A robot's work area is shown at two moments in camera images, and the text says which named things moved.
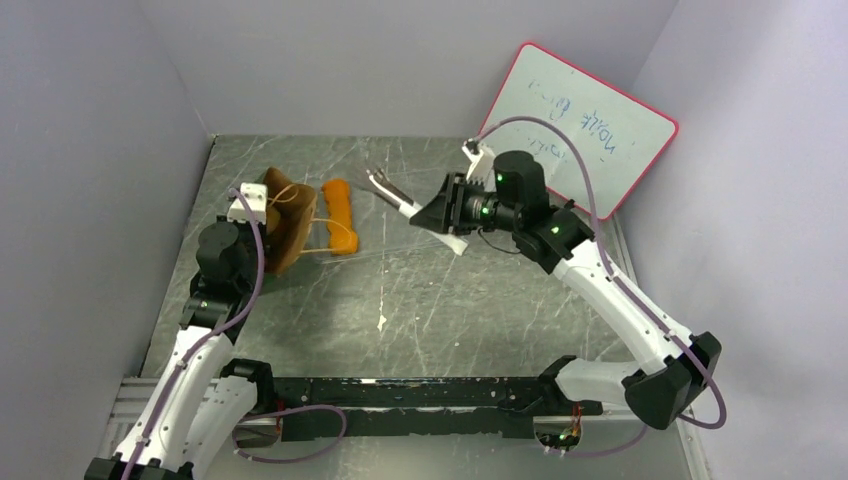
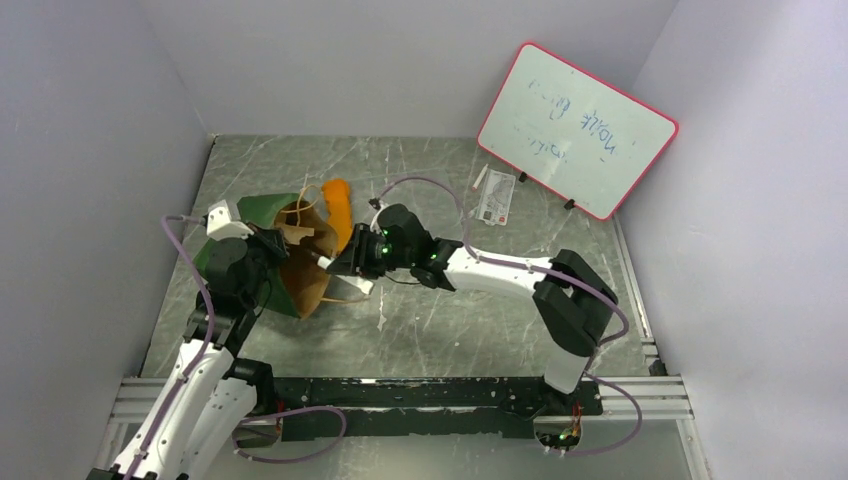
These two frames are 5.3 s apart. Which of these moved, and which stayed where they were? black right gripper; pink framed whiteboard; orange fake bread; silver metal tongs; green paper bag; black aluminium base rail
Moved: silver metal tongs; green paper bag; black right gripper
Stayed: black aluminium base rail; orange fake bread; pink framed whiteboard
